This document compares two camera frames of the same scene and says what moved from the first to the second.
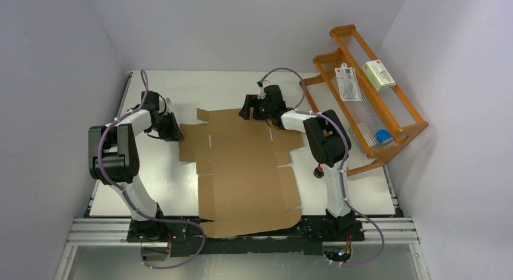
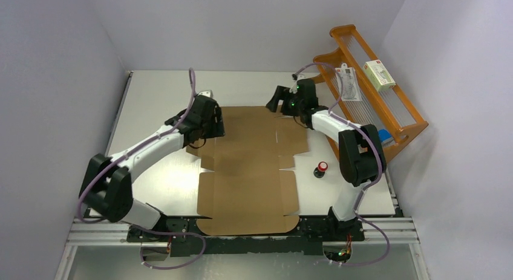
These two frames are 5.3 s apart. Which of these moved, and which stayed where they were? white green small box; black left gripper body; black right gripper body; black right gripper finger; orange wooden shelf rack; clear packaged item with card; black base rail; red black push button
Moved: black right gripper finger; black right gripper body; black left gripper body
Stayed: black base rail; clear packaged item with card; red black push button; orange wooden shelf rack; white green small box
